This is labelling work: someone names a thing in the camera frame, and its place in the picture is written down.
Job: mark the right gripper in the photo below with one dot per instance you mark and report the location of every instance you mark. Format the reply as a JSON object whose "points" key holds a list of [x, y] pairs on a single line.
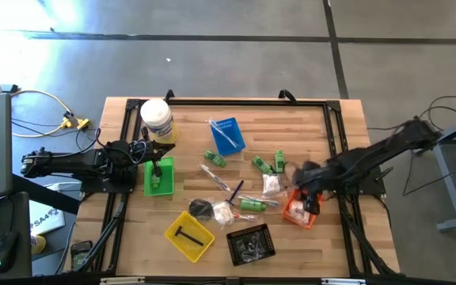
{"points": [[313, 176]]}

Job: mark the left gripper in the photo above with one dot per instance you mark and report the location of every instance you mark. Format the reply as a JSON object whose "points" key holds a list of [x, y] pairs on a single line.
{"points": [[143, 149]]}

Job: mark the bag of cotton balls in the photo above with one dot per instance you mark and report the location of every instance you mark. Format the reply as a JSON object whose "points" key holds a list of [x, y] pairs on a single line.
{"points": [[271, 184], [297, 211], [223, 214]]}

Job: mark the clear toothbrush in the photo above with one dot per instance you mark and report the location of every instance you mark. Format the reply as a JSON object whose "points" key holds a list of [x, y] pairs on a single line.
{"points": [[223, 133], [215, 177]]}

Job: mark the red toothbrush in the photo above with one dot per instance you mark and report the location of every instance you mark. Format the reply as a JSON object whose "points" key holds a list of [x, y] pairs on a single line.
{"points": [[245, 217]]}

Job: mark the dark blue razor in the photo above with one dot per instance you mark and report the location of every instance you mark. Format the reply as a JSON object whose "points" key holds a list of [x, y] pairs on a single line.
{"points": [[236, 190]]}

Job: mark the black razor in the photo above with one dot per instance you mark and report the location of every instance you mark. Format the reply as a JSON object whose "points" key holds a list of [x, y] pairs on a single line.
{"points": [[188, 236]]}

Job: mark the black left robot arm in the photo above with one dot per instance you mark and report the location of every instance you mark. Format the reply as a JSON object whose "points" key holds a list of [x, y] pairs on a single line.
{"points": [[73, 160]]}

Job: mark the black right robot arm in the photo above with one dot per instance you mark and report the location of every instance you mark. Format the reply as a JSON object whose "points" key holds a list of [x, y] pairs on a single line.
{"points": [[382, 152]]}

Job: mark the orange plastic basket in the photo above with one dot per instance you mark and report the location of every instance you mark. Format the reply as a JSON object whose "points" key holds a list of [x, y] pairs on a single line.
{"points": [[289, 207]]}

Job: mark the disinfectant wipes canister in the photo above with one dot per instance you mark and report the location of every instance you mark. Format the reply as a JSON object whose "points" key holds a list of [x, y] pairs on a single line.
{"points": [[156, 112]]}

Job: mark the green plastic basket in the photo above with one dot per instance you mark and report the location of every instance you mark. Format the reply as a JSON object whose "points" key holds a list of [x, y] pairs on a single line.
{"points": [[166, 186]]}

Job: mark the black round brush in bag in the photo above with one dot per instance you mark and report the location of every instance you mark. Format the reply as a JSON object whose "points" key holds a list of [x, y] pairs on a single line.
{"points": [[201, 210]]}

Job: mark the blue plastic basket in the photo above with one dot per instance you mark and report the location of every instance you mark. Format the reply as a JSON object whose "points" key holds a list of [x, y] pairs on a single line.
{"points": [[236, 127]]}

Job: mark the silver metal bar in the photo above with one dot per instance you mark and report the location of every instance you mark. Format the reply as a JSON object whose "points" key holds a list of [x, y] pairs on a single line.
{"points": [[121, 281], [343, 282]]}

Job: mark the black plastic basket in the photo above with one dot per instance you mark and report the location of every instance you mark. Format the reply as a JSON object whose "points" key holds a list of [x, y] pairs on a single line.
{"points": [[232, 253]]}

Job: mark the yellow plastic basket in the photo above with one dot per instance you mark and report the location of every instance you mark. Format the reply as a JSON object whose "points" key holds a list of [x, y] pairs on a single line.
{"points": [[196, 253]]}

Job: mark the black device with green board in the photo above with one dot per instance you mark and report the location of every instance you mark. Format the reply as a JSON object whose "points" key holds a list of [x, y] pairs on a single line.
{"points": [[80, 249]]}

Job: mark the white printed booklet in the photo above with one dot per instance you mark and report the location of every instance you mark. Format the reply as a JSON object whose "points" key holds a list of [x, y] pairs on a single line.
{"points": [[46, 221]]}

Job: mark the small yellow object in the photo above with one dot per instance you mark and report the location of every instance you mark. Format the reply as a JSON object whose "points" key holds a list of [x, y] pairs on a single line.
{"points": [[39, 244]]}

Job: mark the dark desk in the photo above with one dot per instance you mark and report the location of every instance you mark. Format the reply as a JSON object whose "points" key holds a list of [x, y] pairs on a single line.
{"points": [[22, 221]]}

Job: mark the black computer mouse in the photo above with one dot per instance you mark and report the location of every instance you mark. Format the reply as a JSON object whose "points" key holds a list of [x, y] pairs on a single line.
{"points": [[4, 251]]}

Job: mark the black frame hook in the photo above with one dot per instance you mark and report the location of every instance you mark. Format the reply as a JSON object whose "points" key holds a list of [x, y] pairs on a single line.
{"points": [[287, 95], [168, 95]]}

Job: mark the black aluminium table frame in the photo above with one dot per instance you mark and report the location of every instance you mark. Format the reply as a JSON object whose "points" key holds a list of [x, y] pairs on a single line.
{"points": [[251, 102]]}

